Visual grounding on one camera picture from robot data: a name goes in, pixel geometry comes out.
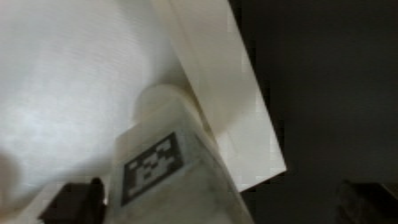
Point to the white table leg with tag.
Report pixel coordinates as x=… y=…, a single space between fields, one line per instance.
x=171 y=185

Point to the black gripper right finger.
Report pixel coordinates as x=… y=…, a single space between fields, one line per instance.
x=366 y=203

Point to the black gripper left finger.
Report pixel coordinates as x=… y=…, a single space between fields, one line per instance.
x=76 y=206

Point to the white square tabletop part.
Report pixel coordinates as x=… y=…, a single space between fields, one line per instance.
x=87 y=51

